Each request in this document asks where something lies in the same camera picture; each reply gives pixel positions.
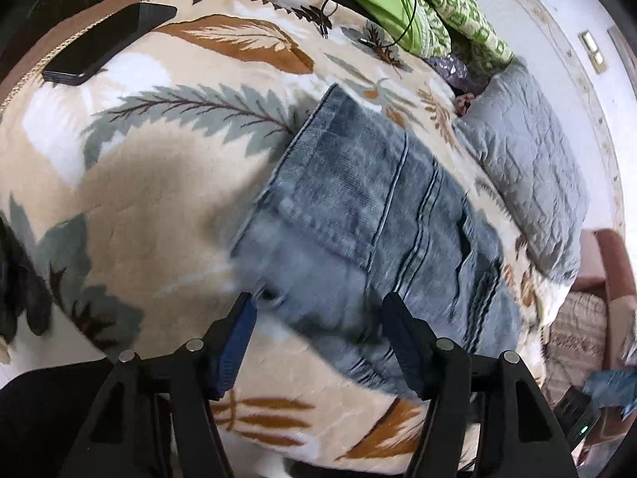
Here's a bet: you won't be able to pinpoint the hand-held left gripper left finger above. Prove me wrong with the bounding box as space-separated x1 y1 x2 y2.
57 291 258 478

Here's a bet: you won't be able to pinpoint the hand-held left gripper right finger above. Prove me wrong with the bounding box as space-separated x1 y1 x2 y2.
381 290 582 478

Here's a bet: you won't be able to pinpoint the blue denim cloth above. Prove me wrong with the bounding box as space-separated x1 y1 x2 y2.
581 367 637 421

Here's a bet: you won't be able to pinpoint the blue denim pants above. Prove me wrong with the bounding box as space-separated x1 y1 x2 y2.
230 84 524 403

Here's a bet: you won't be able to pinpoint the brown armchair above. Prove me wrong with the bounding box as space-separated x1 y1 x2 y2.
572 228 637 322

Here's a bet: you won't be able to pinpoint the beige leaf-print blanket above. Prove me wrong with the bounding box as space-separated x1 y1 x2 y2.
0 0 565 464

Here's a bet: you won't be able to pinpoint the grey quilted pillow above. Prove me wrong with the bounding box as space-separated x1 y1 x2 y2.
452 57 590 284

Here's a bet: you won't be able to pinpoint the purple shiny bag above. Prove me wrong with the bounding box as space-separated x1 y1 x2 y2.
427 54 487 96

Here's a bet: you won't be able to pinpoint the black smartphone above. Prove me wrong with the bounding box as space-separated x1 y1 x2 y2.
41 2 178 85

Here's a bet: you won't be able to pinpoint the green white patterned cloth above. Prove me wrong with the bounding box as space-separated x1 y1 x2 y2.
407 0 514 65

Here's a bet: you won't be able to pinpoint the thin black cable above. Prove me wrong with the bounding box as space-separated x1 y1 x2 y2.
320 0 420 51

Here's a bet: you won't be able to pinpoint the wall switch plate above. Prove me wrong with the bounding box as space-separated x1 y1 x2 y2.
577 30 611 73

